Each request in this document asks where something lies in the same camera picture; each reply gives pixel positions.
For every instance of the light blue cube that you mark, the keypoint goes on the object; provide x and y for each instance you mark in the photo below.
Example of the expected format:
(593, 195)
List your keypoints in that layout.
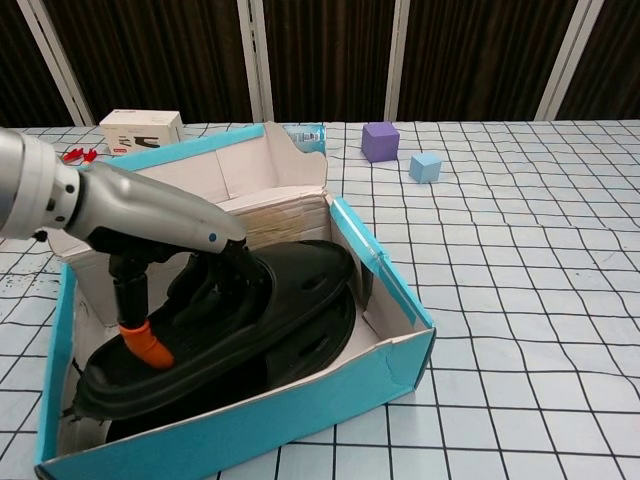
(425, 167)

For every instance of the checkered white tablecloth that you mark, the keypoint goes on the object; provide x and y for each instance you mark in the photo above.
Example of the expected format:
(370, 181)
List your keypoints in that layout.
(525, 275)

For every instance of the purple cube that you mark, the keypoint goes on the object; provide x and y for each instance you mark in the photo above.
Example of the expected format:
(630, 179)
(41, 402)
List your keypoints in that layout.
(380, 142)

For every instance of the white metal frame post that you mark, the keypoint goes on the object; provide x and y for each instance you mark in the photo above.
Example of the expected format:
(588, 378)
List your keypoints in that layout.
(400, 60)
(562, 60)
(60, 65)
(255, 60)

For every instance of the black slipper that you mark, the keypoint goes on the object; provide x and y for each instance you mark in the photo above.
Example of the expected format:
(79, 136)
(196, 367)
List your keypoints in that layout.
(310, 350)
(300, 270)

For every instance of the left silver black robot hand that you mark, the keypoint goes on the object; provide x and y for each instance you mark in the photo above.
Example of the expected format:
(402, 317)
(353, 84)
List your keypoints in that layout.
(150, 210)

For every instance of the blue green snack tube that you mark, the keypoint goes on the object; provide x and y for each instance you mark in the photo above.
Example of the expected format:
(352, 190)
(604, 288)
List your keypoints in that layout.
(307, 137)

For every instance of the white stapler carton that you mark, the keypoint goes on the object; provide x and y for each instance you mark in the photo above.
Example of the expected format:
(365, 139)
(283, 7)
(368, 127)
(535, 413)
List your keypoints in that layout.
(140, 127)

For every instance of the light blue shoe box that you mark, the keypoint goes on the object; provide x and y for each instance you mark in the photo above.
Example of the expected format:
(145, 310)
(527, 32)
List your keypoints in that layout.
(300, 400)

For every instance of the dark brown curtain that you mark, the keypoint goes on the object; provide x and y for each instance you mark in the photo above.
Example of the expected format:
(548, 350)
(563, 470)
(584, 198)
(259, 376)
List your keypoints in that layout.
(150, 50)

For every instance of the yellow rubber chicken toy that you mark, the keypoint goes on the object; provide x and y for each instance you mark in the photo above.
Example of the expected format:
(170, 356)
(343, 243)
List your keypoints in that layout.
(80, 155)

